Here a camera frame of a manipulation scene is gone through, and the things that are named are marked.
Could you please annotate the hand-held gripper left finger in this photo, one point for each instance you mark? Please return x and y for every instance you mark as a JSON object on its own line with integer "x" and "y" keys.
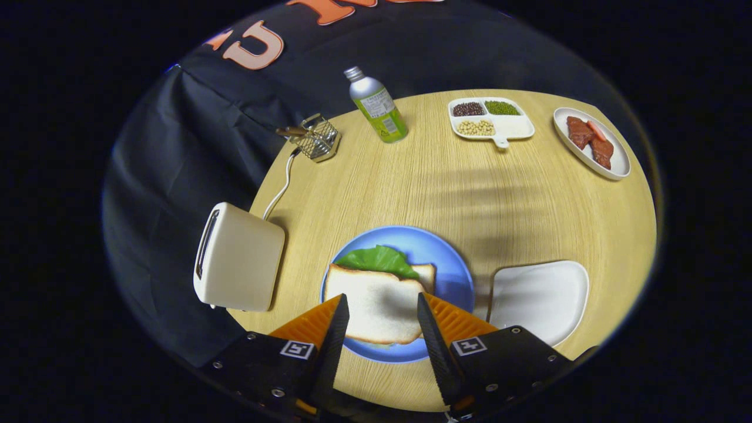
{"x": 332, "y": 346}

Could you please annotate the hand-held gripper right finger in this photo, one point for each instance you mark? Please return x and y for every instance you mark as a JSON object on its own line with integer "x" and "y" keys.
{"x": 437, "y": 352}

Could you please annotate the toasted bread slice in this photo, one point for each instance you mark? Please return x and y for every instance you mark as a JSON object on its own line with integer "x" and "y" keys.
{"x": 376, "y": 305}

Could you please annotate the green lettuce leaf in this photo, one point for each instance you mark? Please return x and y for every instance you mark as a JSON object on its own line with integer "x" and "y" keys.
{"x": 379, "y": 258}

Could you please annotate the white bread slice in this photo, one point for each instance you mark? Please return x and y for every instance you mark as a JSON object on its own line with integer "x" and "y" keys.
{"x": 426, "y": 276}

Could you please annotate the blue plate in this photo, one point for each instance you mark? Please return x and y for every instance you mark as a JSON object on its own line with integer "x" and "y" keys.
{"x": 446, "y": 258}

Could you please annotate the white square plate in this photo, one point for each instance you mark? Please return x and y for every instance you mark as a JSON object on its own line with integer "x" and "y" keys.
{"x": 540, "y": 294}

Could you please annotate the cream toaster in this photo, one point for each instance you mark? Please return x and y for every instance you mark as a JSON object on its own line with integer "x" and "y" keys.
{"x": 241, "y": 258}

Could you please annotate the pile of yellow soybeans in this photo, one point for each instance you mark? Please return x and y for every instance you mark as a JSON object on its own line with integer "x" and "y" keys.
{"x": 476, "y": 127}

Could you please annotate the white divided bean tray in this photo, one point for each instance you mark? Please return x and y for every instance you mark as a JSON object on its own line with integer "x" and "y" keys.
{"x": 514, "y": 126}

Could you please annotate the silver bottle with green label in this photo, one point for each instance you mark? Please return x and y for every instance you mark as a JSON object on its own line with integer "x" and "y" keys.
{"x": 379, "y": 108}

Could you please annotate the pile of dark red beans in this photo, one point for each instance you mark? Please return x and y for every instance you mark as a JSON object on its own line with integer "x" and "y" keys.
{"x": 468, "y": 108}

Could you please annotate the pile of green beans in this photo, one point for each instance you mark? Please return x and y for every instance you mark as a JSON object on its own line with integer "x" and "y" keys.
{"x": 502, "y": 107}

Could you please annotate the red-brown meat slice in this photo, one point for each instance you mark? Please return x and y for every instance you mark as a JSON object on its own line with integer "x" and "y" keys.
{"x": 579, "y": 132}
{"x": 602, "y": 153}

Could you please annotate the white oval plate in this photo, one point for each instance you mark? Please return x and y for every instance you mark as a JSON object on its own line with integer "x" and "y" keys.
{"x": 620, "y": 164}

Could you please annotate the pink sausage slice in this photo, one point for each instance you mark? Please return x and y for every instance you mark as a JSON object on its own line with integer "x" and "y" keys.
{"x": 596, "y": 130}

